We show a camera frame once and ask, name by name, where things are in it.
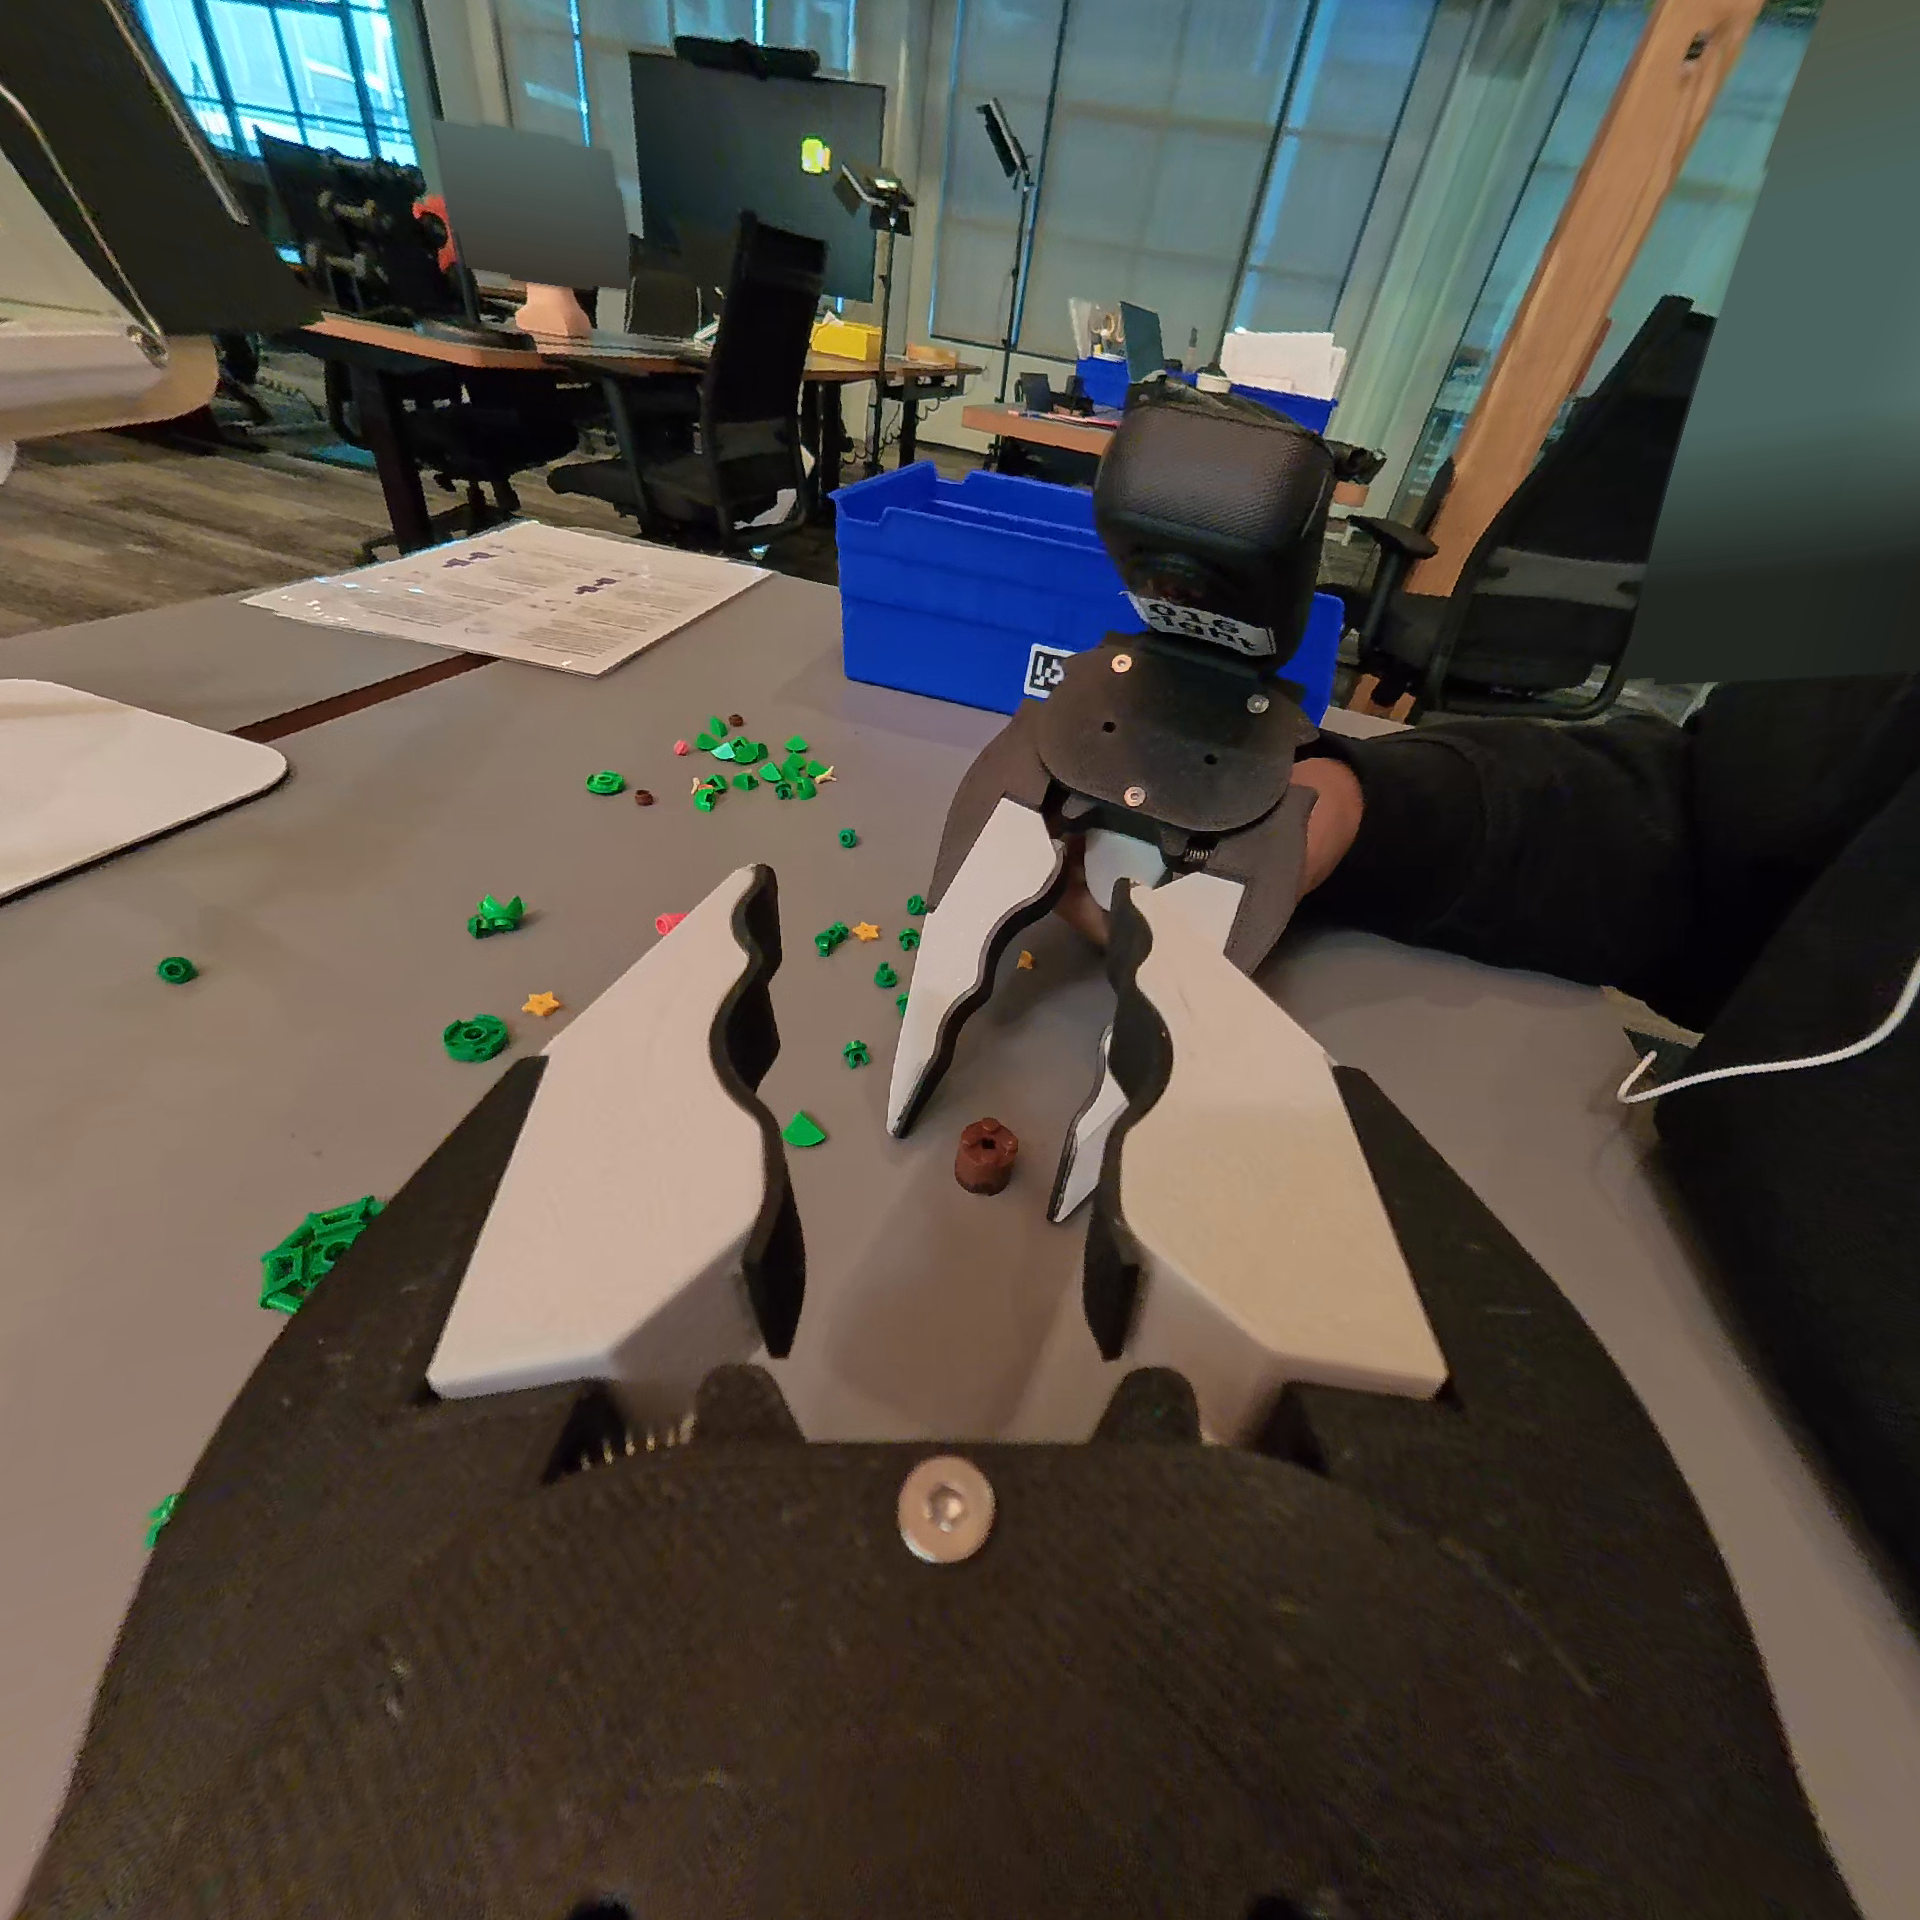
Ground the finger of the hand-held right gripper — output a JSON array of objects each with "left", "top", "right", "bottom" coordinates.
[
  {"left": 884, "top": 793, "right": 1070, "bottom": 1143},
  {"left": 1047, "top": 878, "right": 1260, "bottom": 1225}
]

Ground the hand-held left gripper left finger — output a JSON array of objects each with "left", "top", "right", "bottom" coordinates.
[{"left": 424, "top": 860, "right": 810, "bottom": 1405}]

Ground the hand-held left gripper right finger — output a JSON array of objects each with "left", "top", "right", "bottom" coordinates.
[{"left": 1080, "top": 880, "right": 1453, "bottom": 1448}]

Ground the person's right forearm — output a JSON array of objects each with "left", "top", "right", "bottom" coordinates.
[{"left": 1319, "top": 675, "right": 1920, "bottom": 1036}]

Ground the person's right hand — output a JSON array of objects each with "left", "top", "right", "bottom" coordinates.
[{"left": 1292, "top": 757, "right": 1369, "bottom": 900}]

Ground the wooden office desk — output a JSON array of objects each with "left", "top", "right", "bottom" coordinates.
[
  {"left": 292, "top": 310, "right": 984, "bottom": 563},
  {"left": 958, "top": 397, "right": 1374, "bottom": 507}
]

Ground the pile of green leaf pieces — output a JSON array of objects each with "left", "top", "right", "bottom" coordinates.
[{"left": 688, "top": 716, "right": 836, "bottom": 813}]

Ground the blue plastic bin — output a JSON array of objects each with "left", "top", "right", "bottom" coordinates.
[{"left": 829, "top": 459, "right": 1348, "bottom": 727}]

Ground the green round web plate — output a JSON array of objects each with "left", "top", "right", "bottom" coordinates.
[{"left": 260, "top": 1193, "right": 385, "bottom": 1315}]

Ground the black tripod stand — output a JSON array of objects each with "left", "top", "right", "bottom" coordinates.
[{"left": 976, "top": 96, "right": 1040, "bottom": 365}]

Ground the black office chair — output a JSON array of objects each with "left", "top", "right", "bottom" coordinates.
[
  {"left": 549, "top": 208, "right": 832, "bottom": 560},
  {"left": 1342, "top": 294, "right": 1721, "bottom": 725}
]

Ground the large black monitor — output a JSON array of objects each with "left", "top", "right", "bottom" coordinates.
[{"left": 627, "top": 36, "right": 890, "bottom": 305}]

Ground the printed paper sheet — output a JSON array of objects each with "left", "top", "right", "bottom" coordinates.
[{"left": 240, "top": 518, "right": 778, "bottom": 680}]

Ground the white stand base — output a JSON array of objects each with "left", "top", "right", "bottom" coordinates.
[{"left": 0, "top": 677, "right": 292, "bottom": 904}]

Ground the large glass window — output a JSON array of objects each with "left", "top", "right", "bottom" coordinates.
[{"left": 131, "top": 0, "right": 419, "bottom": 159}]

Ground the wooden post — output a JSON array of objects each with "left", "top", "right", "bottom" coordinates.
[{"left": 1349, "top": 0, "right": 1775, "bottom": 715}]

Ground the white cord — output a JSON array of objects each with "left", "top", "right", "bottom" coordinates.
[{"left": 1616, "top": 958, "right": 1920, "bottom": 1107}]

